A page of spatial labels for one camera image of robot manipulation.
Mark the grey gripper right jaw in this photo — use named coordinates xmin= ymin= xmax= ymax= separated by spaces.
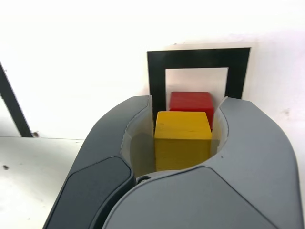
xmin=102 ymin=96 xmax=300 ymax=229

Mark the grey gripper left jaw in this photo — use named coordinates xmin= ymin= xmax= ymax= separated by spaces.
xmin=42 ymin=94 xmax=158 ymax=229

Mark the yellow cube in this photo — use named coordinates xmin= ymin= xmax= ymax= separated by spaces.
xmin=154 ymin=111 xmax=213 ymax=172

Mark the red cube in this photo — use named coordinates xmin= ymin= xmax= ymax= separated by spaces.
xmin=168 ymin=91 xmax=214 ymax=129

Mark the black tape square outline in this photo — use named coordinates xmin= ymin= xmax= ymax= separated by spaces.
xmin=146 ymin=47 xmax=251 ymax=113

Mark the black tape strip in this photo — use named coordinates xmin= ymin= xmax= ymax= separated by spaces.
xmin=0 ymin=61 xmax=33 ymax=138

